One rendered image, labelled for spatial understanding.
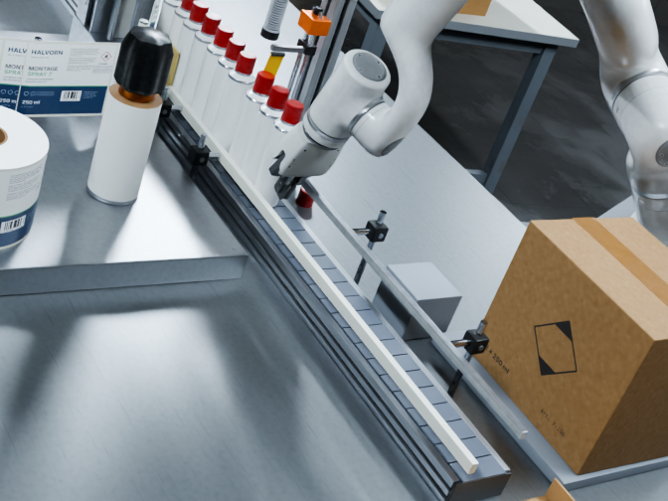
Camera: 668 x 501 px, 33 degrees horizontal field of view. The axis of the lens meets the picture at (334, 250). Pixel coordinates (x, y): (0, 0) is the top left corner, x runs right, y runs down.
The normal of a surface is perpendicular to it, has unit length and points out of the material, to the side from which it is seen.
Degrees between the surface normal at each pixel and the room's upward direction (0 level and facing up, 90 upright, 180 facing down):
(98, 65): 90
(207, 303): 0
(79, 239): 0
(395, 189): 0
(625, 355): 90
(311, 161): 111
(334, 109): 101
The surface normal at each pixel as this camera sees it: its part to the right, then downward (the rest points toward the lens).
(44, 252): 0.30, -0.81
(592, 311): -0.83, 0.04
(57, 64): 0.55, 0.58
